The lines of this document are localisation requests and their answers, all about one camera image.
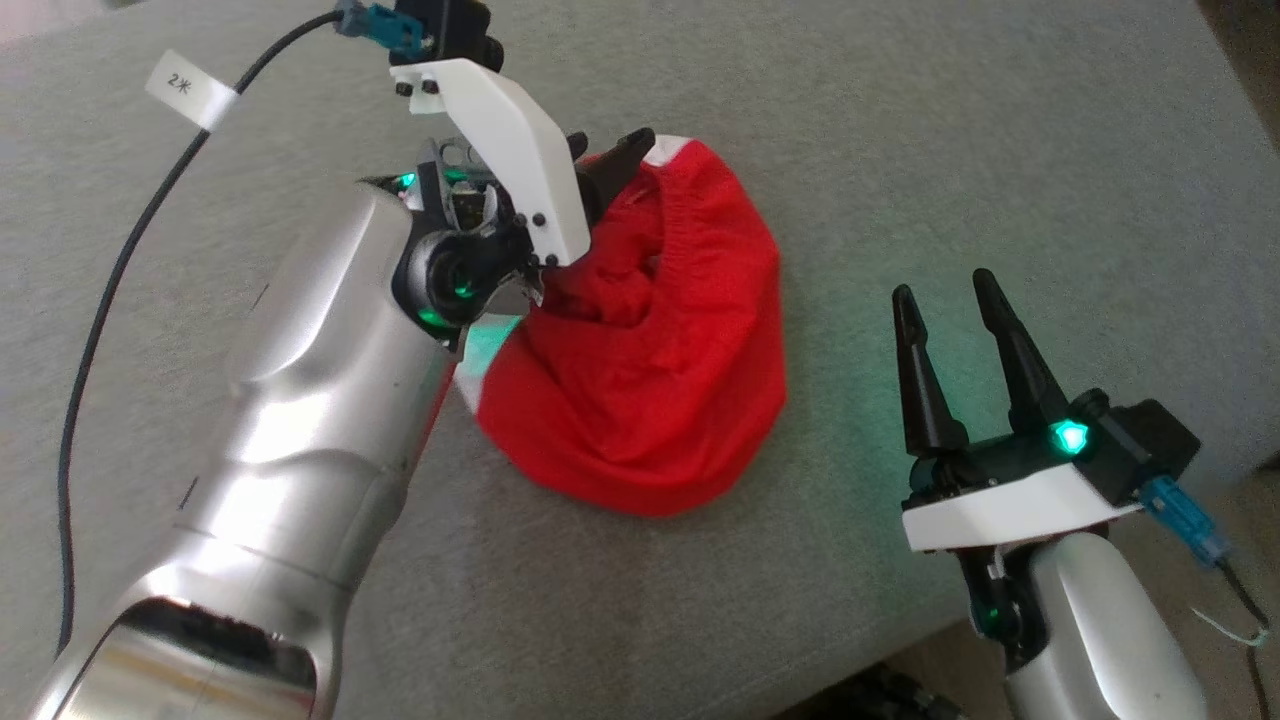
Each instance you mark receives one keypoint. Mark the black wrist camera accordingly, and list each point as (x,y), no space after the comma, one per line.
(455,25)
(1150,445)

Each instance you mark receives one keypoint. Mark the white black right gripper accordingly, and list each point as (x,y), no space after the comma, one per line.
(1010,505)

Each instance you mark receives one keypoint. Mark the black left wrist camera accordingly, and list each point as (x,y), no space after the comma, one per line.
(455,25)

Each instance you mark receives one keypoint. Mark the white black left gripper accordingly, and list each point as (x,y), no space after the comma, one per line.
(520,150)

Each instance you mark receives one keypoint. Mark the grey fabric sofa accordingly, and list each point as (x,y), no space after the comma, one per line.
(900,150)

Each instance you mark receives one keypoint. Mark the red basketball jersey white trim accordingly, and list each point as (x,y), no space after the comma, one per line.
(640,400)

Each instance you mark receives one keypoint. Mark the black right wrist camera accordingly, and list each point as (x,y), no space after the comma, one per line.
(1150,445)

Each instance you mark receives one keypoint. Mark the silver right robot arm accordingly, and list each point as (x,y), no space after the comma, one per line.
(1100,640)

